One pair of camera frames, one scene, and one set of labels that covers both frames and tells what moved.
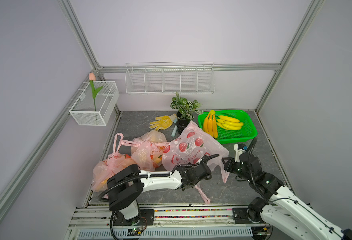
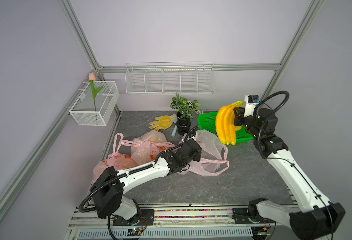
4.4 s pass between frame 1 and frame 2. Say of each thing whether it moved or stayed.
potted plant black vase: stayed
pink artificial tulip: stayed
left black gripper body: moved
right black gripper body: moved
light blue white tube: stayed
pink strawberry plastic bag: moved
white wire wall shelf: stayed
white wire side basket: stayed
